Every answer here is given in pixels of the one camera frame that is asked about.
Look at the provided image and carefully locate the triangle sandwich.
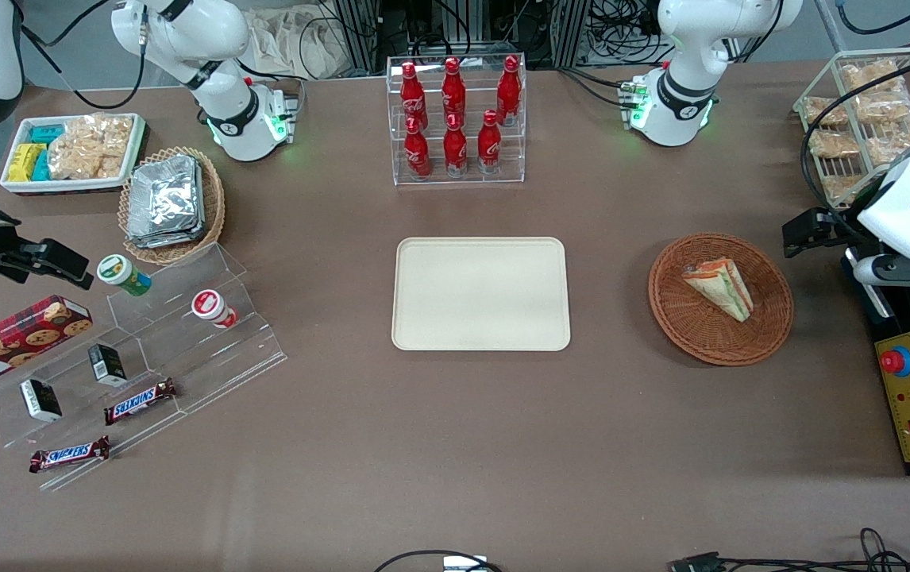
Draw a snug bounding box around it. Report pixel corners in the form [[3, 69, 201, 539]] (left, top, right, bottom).
[[681, 257, 755, 324]]

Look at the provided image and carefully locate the white rectangular snack tray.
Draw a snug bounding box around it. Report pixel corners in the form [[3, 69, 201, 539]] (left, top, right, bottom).
[[0, 112, 148, 196]]

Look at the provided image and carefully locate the round brown wicker basket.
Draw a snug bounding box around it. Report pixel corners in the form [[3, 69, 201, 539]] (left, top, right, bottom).
[[648, 231, 795, 368]]

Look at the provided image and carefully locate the oval brown wicker basket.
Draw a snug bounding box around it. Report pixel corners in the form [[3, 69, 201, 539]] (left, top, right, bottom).
[[118, 145, 227, 266]]

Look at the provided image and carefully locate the beige plastic tray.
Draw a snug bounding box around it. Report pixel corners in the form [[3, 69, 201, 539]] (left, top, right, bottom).
[[391, 236, 573, 353]]

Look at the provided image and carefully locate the clear bag of rice crackers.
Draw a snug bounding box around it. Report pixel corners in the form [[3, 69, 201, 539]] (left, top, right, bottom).
[[803, 95, 850, 129], [852, 92, 910, 125], [819, 174, 870, 205], [860, 114, 910, 165], [808, 129, 862, 159], [839, 60, 907, 93]]

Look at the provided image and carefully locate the green lidded snack cup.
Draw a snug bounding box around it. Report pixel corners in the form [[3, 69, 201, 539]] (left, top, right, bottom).
[[96, 253, 152, 298]]

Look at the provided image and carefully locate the red tartan cookie box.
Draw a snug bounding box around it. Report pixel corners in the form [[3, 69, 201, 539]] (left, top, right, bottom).
[[0, 294, 94, 393]]

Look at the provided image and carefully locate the yellow snack packet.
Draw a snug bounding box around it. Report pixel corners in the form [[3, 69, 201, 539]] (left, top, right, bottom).
[[7, 142, 48, 183]]

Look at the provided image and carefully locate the small black box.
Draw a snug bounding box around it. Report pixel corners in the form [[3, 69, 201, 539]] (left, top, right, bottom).
[[87, 342, 129, 388], [19, 377, 64, 423]]

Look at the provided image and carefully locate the silver foil packet stack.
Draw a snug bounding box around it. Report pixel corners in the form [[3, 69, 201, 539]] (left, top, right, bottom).
[[125, 154, 206, 249]]

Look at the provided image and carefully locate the red lidded snack cup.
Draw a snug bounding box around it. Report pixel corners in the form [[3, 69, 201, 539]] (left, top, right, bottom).
[[191, 289, 239, 330]]

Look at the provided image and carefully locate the brown snickers bar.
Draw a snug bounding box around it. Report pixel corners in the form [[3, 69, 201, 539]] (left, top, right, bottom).
[[102, 377, 179, 427], [29, 435, 112, 475]]

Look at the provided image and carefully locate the clear acrylic stepped display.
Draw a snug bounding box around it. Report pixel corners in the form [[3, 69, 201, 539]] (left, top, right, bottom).
[[0, 242, 290, 494]]

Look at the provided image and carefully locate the beige cloth bag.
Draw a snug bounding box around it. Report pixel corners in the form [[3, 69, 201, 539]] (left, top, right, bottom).
[[247, 5, 354, 81]]

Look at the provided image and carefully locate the red cola bottle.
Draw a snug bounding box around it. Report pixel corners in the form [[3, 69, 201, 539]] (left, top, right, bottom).
[[441, 56, 467, 128], [404, 116, 432, 180], [476, 109, 503, 175], [496, 55, 522, 127], [399, 61, 429, 133], [443, 113, 469, 178]]

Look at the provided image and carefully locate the clear acrylic bottle rack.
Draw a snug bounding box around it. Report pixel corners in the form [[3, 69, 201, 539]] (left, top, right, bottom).
[[385, 53, 528, 187]]

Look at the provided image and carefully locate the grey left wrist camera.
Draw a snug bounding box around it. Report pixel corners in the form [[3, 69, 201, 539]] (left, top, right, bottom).
[[852, 251, 910, 288]]

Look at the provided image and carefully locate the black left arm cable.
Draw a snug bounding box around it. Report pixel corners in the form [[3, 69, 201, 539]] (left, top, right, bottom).
[[800, 62, 910, 233]]

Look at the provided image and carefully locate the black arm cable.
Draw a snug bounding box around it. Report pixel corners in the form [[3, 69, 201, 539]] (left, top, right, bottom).
[[20, 0, 148, 110], [800, 62, 910, 233]]

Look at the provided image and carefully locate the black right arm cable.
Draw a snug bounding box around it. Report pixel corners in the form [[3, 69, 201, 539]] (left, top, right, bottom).
[[20, 0, 148, 110]]

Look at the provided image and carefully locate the black cable bundle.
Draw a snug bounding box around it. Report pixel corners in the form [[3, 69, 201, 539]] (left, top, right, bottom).
[[558, 0, 674, 108]]

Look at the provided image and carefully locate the black tangled cable with plug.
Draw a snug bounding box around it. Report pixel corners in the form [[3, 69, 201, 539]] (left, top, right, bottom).
[[668, 527, 910, 572]]

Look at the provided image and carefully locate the black looped cable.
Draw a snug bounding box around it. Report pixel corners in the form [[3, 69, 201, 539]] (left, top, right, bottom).
[[373, 549, 505, 572]]

